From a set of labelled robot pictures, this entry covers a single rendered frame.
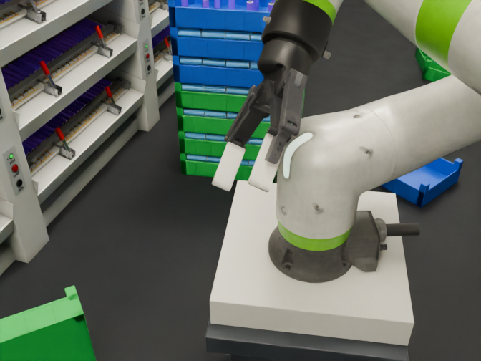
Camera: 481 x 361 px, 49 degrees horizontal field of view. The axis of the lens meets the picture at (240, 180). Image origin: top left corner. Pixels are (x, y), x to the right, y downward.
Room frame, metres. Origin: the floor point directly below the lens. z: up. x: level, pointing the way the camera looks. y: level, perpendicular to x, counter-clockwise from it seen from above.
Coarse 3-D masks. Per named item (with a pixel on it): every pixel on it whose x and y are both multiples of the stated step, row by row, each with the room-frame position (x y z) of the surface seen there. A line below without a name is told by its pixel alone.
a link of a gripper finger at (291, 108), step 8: (288, 72) 0.66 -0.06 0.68; (296, 72) 0.65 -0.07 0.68; (288, 80) 0.64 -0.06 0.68; (304, 80) 0.65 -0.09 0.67; (288, 88) 0.63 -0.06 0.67; (296, 88) 0.64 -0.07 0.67; (304, 88) 0.64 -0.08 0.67; (288, 96) 0.62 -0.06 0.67; (296, 96) 0.62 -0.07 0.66; (288, 104) 0.60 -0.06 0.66; (296, 104) 0.61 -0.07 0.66; (288, 112) 0.59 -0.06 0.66; (296, 112) 0.60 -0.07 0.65; (280, 120) 0.59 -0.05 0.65; (288, 120) 0.58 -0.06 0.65; (296, 120) 0.59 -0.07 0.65; (280, 128) 0.57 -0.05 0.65; (296, 128) 0.58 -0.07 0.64
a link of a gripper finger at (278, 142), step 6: (294, 126) 0.58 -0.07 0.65; (282, 132) 0.57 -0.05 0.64; (294, 132) 0.57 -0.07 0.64; (276, 138) 0.58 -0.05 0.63; (282, 138) 0.58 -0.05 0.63; (276, 144) 0.57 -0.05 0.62; (282, 144) 0.57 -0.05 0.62; (270, 150) 0.57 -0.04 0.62; (276, 150) 0.57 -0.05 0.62; (282, 150) 0.57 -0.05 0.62; (270, 156) 0.56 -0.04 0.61; (276, 156) 0.56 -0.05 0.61; (270, 162) 0.56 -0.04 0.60; (276, 162) 0.56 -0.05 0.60
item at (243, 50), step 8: (176, 32) 1.38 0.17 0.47; (176, 40) 1.38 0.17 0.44; (184, 40) 1.38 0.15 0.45; (192, 40) 1.38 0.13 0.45; (200, 40) 1.37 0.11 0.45; (208, 40) 1.37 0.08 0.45; (216, 40) 1.36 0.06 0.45; (224, 40) 1.36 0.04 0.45; (232, 40) 1.36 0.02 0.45; (240, 40) 1.36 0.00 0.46; (176, 48) 1.38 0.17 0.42; (184, 48) 1.38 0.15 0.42; (192, 48) 1.38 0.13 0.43; (200, 48) 1.37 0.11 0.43; (208, 48) 1.37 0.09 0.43; (216, 48) 1.37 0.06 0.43; (224, 48) 1.36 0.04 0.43; (232, 48) 1.36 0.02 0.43; (240, 48) 1.35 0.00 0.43; (248, 48) 1.35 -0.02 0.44; (256, 48) 1.35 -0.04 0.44; (184, 56) 1.38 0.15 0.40; (192, 56) 1.38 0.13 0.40; (200, 56) 1.37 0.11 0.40; (208, 56) 1.37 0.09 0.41; (216, 56) 1.37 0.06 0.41; (224, 56) 1.36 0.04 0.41; (232, 56) 1.36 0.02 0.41; (240, 56) 1.35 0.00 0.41; (248, 56) 1.35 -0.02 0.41; (256, 56) 1.35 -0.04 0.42
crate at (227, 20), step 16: (176, 0) 1.40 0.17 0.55; (192, 0) 1.56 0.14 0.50; (224, 0) 1.56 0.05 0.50; (240, 0) 1.55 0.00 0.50; (176, 16) 1.38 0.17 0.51; (192, 16) 1.38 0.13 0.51; (208, 16) 1.37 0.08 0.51; (224, 16) 1.36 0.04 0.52; (240, 16) 1.35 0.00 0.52; (256, 16) 1.35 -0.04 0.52
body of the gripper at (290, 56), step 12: (264, 48) 0.73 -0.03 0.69; (276, 48) 0.71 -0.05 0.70; (288, 48) 0.70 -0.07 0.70; (300, 48) 0.71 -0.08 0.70; (264, 60) 0.70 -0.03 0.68; (276, 60) 0.69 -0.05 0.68; (288, 60) 0.69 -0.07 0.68; (300, 60) 0.70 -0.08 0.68; (264, 72) 0.73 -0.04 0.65; (276, 72) 0.70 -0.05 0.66; (264, 84) 0.72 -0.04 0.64; (276, 84) 0.67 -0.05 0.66; (264, 96) 0.69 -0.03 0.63; (276, 96) 0.66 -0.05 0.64; (264, 108) 0.68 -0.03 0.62
